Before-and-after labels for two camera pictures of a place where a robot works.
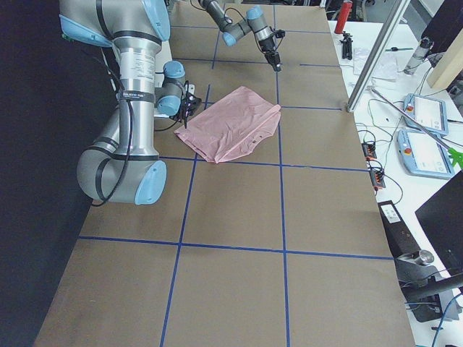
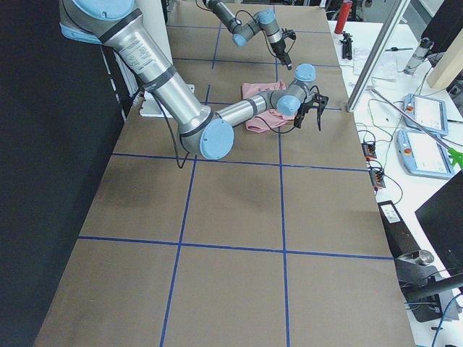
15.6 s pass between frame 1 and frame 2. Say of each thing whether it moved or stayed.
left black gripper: moved
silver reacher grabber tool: stayed
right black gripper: moved
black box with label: stayed
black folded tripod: stayed
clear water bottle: stayed
